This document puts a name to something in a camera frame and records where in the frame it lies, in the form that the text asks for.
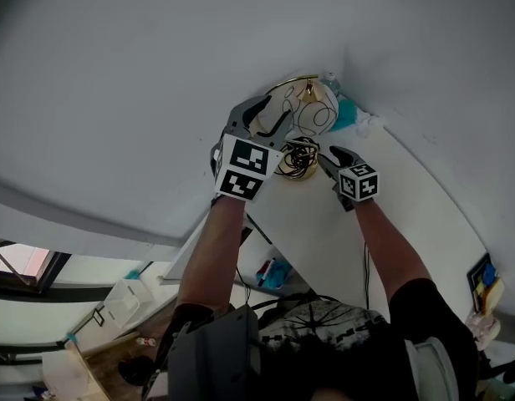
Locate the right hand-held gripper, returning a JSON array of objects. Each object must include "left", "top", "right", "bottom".
[{"left": 316, "top": 145, "right": 380, "bottom": 213}]

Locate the person's left forearm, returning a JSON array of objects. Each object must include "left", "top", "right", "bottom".
[{"left": 173, "top": 194, "right": 246, "bottom": 315}]

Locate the turquoise broom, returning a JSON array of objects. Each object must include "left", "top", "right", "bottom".
[{"left": 124, "top": 260, "right": 155, "bottom": 280}]

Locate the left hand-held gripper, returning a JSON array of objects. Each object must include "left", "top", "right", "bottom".
[{"left": 210, "top": 93, "right": 293, "bottom": 204}]

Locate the white low shelf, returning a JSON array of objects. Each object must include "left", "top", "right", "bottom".
[{"left": 236, "top": 240, "right": 313, "bottom": 304}]

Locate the black tray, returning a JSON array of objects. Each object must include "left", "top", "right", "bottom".
[{"left": 466, "top": 251, "right": 495, "bottom": 312}]

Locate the white crumpled tissue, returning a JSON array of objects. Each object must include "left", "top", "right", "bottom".
[{"left": 355, "top": 113, "right": 386, "bottom": 140}]

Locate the brass lamp with black cord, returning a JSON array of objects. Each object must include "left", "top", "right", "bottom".
[{"left": 251, "top": 74, "right": 340, "bottom": 182}]

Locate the grey chest-mounted box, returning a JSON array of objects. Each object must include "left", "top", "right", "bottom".
[{"left": 167, "top": 305, "right": 262, "bottom": 401}]

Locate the turquoise cloth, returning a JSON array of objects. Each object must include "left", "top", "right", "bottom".
[{"left": 330, "top": 98, "right": 359, "bottom": 133}]

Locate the teal and black shoe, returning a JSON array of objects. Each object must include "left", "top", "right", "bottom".
[{"left": 257, "top": 259, "right": 293, "bottom": 290}]

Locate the black bin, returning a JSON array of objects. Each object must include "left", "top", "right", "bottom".
[{"left": 117, "top": 355, "right": 155, "bottom": 386}]

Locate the clear plastic bottle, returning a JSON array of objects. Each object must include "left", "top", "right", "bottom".
[{"left": 322, "top": 70, "right": 341, "bottom": 95}]

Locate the black printed t-shirt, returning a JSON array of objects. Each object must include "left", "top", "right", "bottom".
[{"left": 169, "top": 277, "right": 480, "bottom": 401}]

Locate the black framed window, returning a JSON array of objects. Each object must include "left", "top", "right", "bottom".
[{"left": 0, "top": 240, "right": 73, "bottom": 296}]

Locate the white storage box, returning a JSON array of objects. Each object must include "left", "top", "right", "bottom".
[{"left": 103, "top": 277, "right": 152, "bottom": 329}]

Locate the white wooden panel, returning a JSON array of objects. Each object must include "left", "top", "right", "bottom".
[{"left": 158, "top": 213, "right": 212, "bottom": 283}]

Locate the white shoulder strap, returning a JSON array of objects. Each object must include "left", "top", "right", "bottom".
[{"left": 405, "top": 336, "right": 460, "bottom": 401}]

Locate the white long desk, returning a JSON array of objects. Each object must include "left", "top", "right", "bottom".
[{"left": 240, "top": 98, "right": 491, "bottom": 312}]

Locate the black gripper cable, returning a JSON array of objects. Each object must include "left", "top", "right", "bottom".
[
  {"left": 363, "top": 242, "right": 372, "bottom": 311},
  {"left": 234, "top": 265, "right": 252, "bottom": 307}
]

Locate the glass jar ornament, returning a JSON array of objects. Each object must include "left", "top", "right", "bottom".
[{"left": 464, "top": 277, "right": 504, "bottom": 353}]

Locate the wooden table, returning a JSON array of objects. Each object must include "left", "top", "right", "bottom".
[{"left": 39, "top": 338, "right": 116, "bottom": 401}]

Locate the person's right forearm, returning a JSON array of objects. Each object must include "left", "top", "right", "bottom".
[{"left": 354, "top": 198, "right": 434, "bottom": 304}]

